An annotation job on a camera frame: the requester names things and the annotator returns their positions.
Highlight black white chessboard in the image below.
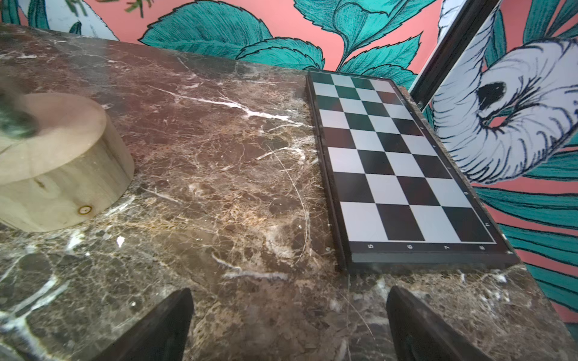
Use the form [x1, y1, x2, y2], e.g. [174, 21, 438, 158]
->
[306, 70, 519, 273]

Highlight small green christmas tree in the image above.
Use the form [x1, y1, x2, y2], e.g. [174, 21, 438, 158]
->
[1, 77, 39, 139]

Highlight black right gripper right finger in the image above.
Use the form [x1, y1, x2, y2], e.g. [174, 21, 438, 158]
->
[386, 286, 491, 361]

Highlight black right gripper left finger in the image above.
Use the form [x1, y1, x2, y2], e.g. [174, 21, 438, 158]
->
[94, 288, 194, 360]

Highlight black frame post right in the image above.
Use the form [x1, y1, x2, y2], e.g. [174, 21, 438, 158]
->
[409, 0, 500, 110]

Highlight small tree wooden base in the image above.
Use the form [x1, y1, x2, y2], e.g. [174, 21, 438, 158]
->
[1, 93, 135, 233]

